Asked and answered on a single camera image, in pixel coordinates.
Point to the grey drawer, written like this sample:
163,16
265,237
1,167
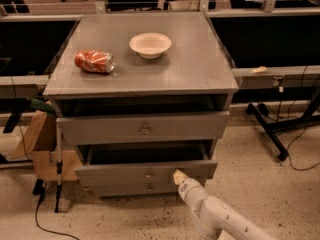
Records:
143,128
133,189
139,163

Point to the grey bottom drawer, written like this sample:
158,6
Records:
133,189

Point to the black desk leg stand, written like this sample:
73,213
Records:
308,119

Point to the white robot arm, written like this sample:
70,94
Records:
210,215

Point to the white paper bowl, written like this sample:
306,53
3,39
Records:
150,45

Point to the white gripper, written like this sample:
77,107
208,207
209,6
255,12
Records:
187,186

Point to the grey wooden drawer cabinet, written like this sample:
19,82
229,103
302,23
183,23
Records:
191,76

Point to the crushed orange soda can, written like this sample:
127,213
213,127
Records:
95,61

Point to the green handled tool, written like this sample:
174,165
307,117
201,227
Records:
40,105

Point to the small yellow foam scrap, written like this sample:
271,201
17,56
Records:
258,70

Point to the silver black tripod leg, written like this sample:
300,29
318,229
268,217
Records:
59,168

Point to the grey top drawer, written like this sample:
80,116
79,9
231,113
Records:
143,128

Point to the brown cardboard box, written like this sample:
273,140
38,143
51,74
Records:
39,143

